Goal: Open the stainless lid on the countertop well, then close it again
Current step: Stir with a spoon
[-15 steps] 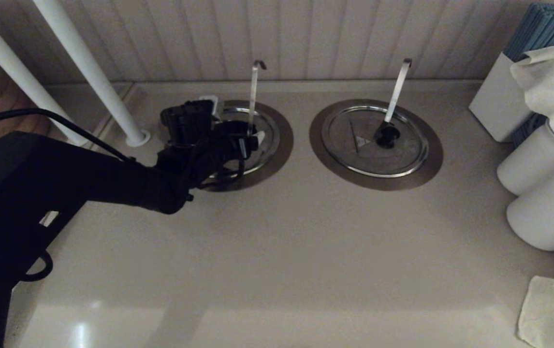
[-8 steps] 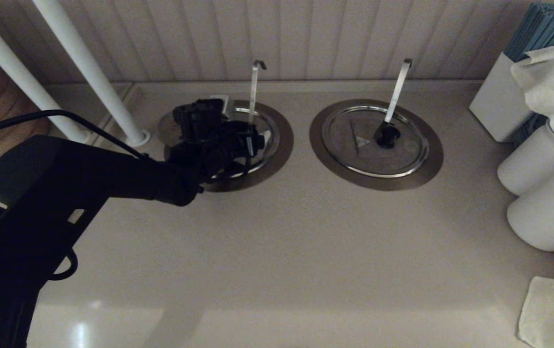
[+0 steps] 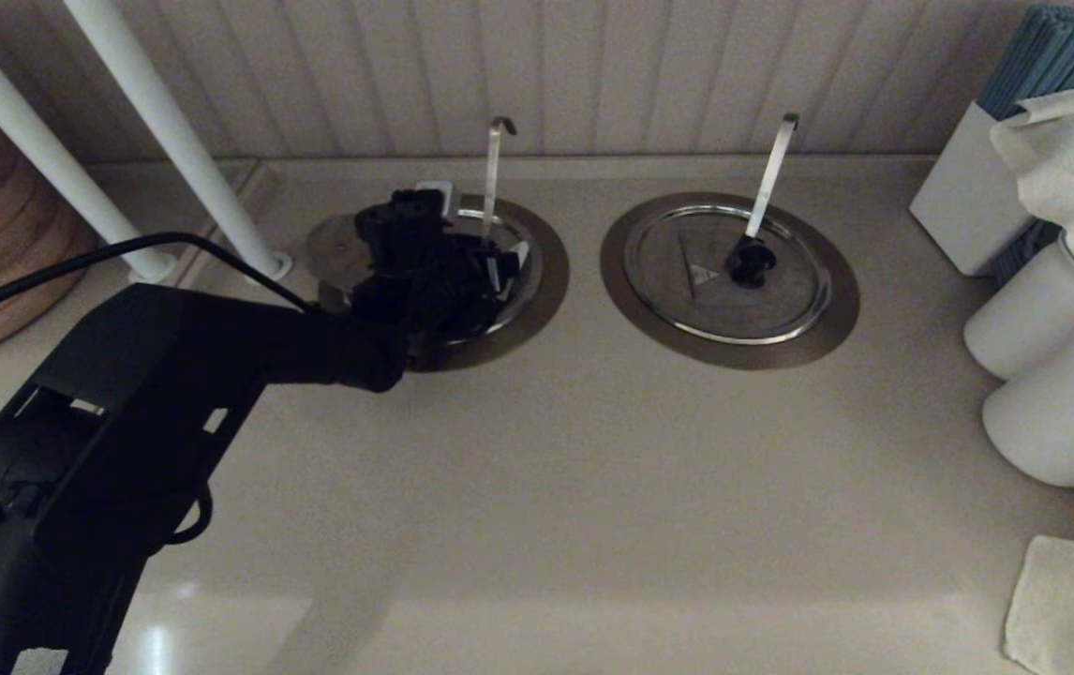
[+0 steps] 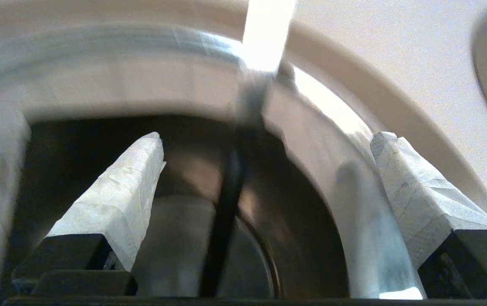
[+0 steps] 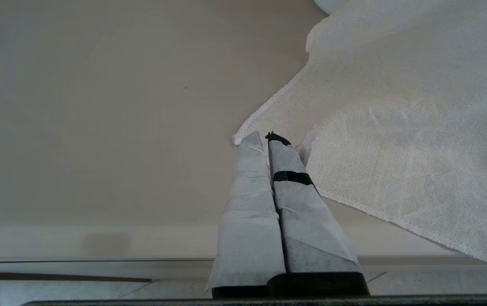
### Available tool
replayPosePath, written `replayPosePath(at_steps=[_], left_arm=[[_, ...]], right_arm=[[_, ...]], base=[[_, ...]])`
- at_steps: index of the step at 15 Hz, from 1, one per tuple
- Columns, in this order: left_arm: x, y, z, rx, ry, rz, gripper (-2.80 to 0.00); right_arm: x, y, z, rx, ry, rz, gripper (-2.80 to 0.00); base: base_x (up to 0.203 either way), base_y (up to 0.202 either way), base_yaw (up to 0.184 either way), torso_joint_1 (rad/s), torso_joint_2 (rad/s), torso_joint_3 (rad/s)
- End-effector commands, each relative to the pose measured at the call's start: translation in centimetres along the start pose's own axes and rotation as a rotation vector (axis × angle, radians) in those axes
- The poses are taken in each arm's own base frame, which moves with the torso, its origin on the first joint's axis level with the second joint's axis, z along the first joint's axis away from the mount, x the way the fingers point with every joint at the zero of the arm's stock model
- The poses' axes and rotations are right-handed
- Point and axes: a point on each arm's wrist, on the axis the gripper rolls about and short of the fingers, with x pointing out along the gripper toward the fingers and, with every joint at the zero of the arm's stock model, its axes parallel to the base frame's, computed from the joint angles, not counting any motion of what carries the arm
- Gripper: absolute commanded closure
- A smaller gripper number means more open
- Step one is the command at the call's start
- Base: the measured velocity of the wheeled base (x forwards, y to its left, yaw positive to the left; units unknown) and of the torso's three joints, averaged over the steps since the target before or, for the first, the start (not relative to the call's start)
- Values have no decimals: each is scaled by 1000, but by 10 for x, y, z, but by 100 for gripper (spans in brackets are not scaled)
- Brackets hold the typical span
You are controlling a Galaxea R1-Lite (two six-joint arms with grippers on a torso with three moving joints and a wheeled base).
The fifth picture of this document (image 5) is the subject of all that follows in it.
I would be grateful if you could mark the white woven cloth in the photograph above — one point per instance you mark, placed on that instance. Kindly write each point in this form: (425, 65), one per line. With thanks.
(405, 114)

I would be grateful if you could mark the right gripper right finger wrapped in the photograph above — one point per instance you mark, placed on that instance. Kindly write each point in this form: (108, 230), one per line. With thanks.
(307, 229)

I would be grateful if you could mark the right gripper left finger wrapped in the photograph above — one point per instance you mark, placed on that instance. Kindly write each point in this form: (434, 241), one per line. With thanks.
(250, 221)

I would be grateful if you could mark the white cylindrical container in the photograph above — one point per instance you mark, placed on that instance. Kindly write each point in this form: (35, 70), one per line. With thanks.
(330, 4)

